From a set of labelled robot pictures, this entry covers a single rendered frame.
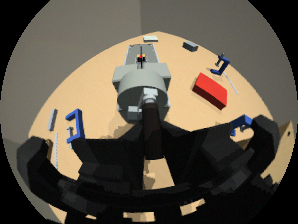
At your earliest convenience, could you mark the red rectangular block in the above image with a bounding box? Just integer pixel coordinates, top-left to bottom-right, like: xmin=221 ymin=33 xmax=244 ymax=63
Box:
xmin=192 ymin=73 xmax=227 ymax=109

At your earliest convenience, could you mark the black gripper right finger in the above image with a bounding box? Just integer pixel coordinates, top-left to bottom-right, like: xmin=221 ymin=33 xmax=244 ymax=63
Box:
xmin=160 ymin=119 xmax=233 ymax=185

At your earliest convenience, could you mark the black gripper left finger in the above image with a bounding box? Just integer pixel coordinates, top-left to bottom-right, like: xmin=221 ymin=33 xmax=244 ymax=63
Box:
xmin=71 ymin=119 xmax=145 ymax=190

